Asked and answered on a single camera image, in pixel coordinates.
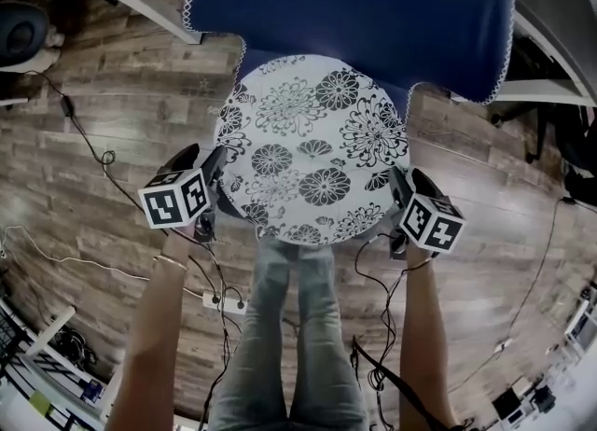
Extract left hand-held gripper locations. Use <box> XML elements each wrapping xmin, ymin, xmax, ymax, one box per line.
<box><xmin>138</xmin><ymin>144</ymin><xmax>229</xmax><ymax>242</ymax></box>

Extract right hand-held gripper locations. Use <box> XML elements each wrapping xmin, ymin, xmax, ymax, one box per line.
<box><xmin>388</xmin><ymin>167</ymin><xmax>467</xmax><ymax>260</ymax></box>

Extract floral white round cushion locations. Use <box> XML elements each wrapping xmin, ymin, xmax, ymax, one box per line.
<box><xmin>214</xmin><ymin>54</ymin><xmax>412</xmax><ymax>248</ymax></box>

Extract blue fabric chair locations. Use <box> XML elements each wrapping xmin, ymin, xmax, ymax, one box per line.
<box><xmin>183</xmin><ymin>0</ymin><xmax>517</xmax><ymax>106</ymax></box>

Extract person's right forearm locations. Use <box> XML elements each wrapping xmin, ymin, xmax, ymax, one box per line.
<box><xmin>398</xmin><ymin>244</ymin><xmax>462</xmax><ymax>429</ymax></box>

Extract person's left forearm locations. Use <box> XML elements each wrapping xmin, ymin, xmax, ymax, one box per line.
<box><xmin>104</xmin><ymin>225</ymin><xmax>198</xmax><ymax>431</ymax></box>

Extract white power strip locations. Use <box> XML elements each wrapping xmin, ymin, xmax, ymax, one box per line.
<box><xmin>201</xmin><ymin>290</ymin><xmax>248</xmax><ymax>313</ymax></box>

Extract person's jeans legs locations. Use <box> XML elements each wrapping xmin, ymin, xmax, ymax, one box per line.
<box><xmin>206</xmin><ymin>234</ymin><xmax>370</xmax><ymax>431</ymax></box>

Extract dark table with white legs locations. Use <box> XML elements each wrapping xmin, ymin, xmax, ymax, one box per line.
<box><xmin>39</xmin><ymin>0</ymin><xmax>597</xmax><ymax>106</ymax></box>

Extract white shelf unit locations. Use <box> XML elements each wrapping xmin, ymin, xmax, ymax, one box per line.
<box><xmin>544</xmin><ymin>287</ymin><xmax>597</xmax><ymax>370</ymax></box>

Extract grey baby seat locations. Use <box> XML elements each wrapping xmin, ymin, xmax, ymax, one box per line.
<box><xmin>0</xmin><ymin>1</ymin><xmax>51</xmax><ymax>69</ymax></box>

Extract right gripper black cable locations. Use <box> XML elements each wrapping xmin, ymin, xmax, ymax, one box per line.
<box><xmin>353</xmin><ymin>231</ymin><xmax>403</xmax><ymax>394</ymax></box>

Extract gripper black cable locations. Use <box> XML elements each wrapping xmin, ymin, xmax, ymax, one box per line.
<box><xmin>353</xmin><ymin>231</ymin><xmax>403</xmax><ymax>394</ymax></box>
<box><xmin>187</xmin><ymin>231</ymin><xmax>244</xmax><ymax>422</ymax></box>

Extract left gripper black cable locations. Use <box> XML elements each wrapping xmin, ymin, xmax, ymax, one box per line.
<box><xmin>187</xmin><ymin>231</ymin><xmax>244</xmax><ymax>422</ymax></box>

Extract thin gold bracelet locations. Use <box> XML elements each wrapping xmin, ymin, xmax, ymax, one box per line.
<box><xmin>153</xmin><ymin>253</ymin><xmax>189</xmax><ymax>272</ymax></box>

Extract black floor cable with adapter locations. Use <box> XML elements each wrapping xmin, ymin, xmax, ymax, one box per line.
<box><xmin>26</xmin><ymin>68</ymin><xmax>156</xmax><ymax>221</ymax></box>

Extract white floor cable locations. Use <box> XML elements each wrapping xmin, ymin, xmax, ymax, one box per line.
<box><xmin>1</xmin><ymin>225</ymin><xmax>156</xmax><ymax>282</ymax></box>

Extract black cable with white plug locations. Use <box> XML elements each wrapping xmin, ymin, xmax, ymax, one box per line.
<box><xmin>460</xmin><ymin>194</ymin><xmax>576</xmax><ymax>375</ymax></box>

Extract tangle of black cables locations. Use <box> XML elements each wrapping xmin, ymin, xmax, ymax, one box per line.
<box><xmin>49</xmin><ymin>325</ymin><xmax>100</xmax><ymax>368</ymax></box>

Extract white metal frame table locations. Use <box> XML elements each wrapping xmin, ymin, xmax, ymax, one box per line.
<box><xmin>24</xmin><ymin>304</ymin><xmax>76</xmax><ymax>359</ymax></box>

